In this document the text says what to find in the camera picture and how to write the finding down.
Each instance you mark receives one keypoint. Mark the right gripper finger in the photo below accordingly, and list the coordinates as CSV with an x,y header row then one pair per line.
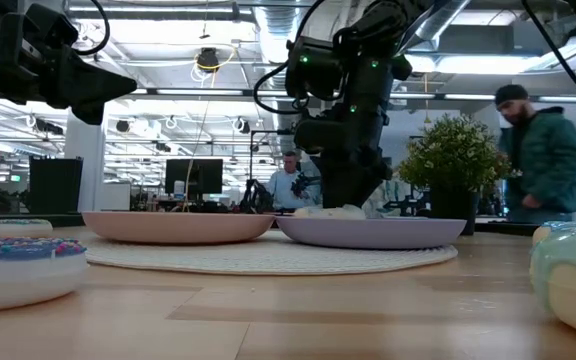
x,y
345,187

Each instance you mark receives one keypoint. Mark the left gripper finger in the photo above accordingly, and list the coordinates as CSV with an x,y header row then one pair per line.
x,y
92,114
98,85

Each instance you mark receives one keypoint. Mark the small teal frosted donut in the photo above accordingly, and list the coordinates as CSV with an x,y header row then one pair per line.
x,y
22,230

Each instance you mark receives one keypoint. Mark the purple roll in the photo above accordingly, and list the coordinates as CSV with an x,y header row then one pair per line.
x,y
18,280

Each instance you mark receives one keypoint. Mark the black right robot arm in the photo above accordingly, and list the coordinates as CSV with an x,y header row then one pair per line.
x,y
388,20

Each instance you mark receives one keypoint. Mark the purple plate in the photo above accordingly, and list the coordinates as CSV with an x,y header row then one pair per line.
x,y
368,232

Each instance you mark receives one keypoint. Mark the person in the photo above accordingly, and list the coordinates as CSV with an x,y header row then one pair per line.
x,y
543,155
283,187

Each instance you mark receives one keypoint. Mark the large black panel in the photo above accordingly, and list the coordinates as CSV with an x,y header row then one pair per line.
x,y
55,185

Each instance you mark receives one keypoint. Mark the potted green plant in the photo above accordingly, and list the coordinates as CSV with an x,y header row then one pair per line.
x,y
453,155

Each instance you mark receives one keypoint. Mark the round white woven placemat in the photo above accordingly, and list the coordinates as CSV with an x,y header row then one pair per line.
x,y
268,260

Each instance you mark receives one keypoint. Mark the long linear ceiling light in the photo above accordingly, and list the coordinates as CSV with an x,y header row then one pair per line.
x,y
218,92

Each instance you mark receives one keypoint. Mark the black computer monitor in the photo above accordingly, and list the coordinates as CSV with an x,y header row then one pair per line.
x,y
203,175

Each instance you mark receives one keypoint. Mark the pink plate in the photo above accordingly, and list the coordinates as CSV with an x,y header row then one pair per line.
x,y
178,227

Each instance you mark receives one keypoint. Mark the light blue frosted donut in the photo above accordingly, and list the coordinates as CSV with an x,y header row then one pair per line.
x,y
558,226

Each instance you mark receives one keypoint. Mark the green frosted donut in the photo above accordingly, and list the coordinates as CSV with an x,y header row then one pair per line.
x,y
573,280

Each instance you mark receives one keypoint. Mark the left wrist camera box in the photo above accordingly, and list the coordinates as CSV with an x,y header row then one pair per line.
x,y
48,27

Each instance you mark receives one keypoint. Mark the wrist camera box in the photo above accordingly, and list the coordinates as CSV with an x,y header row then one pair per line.
x,y
313,70
48,27

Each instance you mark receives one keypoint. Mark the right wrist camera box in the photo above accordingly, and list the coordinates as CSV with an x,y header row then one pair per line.
x,y
313,70

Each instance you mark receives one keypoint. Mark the black ceiling-mounted camera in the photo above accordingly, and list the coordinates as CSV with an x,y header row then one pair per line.
x,y
208,59

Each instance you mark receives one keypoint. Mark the corrugated silver air duct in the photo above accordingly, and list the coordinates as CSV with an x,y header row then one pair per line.
x,y
278,30

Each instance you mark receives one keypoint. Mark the smooth silver air duct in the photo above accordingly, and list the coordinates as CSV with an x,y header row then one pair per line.
x,y
443,22

